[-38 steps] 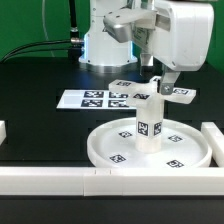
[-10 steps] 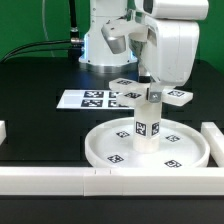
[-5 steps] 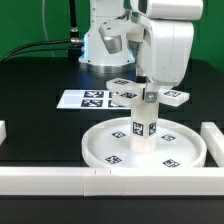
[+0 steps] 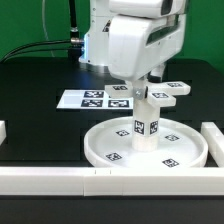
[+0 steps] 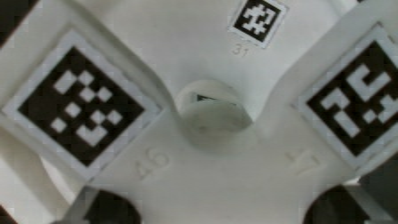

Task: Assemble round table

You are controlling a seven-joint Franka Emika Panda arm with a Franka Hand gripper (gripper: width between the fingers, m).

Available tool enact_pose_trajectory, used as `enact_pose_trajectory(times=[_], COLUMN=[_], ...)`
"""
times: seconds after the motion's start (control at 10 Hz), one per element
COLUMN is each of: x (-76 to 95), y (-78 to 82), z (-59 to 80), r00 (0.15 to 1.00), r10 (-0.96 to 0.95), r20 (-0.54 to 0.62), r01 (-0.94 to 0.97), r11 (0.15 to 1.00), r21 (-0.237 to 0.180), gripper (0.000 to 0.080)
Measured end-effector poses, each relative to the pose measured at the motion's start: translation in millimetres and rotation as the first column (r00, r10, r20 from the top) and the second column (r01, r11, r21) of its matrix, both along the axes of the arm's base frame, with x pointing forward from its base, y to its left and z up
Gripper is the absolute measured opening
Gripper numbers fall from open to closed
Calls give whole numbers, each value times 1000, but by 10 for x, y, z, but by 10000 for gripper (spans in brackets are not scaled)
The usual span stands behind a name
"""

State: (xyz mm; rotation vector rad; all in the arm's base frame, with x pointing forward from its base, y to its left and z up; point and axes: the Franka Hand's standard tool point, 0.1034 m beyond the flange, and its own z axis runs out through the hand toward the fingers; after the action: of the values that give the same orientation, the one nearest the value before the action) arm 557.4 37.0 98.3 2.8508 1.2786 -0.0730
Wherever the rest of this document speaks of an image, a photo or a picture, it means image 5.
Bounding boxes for white cross-shaped table base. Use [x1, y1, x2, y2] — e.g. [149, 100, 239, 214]
[0, 0, 398, 224]

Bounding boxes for white round table top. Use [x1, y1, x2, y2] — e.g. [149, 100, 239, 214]
[0, 0, 398, 224]

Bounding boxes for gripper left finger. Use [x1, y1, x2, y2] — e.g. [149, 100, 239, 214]
[51, 187, 142, 224]

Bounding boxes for white cylindrical table leg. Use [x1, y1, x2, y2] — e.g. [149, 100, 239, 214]
[175, 79, 252, 138]

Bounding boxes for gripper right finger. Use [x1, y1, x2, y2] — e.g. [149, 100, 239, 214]
[301, 185, 398, 224]

